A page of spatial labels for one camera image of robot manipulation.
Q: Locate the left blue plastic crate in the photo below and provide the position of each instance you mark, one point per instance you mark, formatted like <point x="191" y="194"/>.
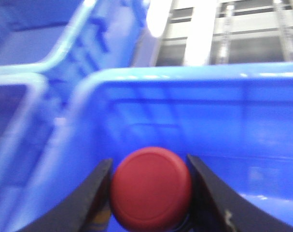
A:
<point x="22" y="134"/>

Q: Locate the red mushroom push button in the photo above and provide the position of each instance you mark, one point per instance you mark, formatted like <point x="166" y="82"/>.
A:
<point x="151" y="191"/>

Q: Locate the steel shelving rack background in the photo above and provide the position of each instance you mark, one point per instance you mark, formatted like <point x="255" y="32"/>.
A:
<point x="216" y="32"/>

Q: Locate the right blue plastic crate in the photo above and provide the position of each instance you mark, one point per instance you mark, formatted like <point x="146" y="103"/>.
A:
<point x="237" y="118"/>

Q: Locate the rear left blue crate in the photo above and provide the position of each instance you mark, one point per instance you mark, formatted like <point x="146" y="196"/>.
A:
<point x="37" y="35"/>

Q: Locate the blue plastic crate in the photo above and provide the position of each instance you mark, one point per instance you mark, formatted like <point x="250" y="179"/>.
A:
<point x="22" y="134"/>
<point x="237" y="118"/>

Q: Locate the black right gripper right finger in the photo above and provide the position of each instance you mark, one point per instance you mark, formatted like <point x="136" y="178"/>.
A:
<point x="216" y="207"/>

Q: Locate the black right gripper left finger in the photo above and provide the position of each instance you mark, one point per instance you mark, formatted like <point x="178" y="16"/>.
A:
<point x="86" y="209"/>

